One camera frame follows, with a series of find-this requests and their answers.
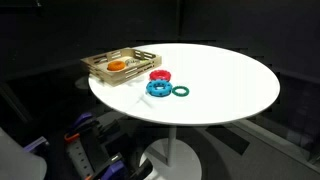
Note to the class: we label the grey clamp bar orange trigger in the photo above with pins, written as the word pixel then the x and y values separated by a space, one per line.
pixel 79 155

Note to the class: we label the white table pedestal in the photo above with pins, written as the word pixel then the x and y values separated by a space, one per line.
pixel 171 146

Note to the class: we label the purple black clamp jaw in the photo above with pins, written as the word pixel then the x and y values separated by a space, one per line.
pixel 36 143

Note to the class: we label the wooden slatted tray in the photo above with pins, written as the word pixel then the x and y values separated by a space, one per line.
pixel 120 78

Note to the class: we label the white plastic cover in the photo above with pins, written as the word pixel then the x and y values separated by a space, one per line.
pixel 16 160

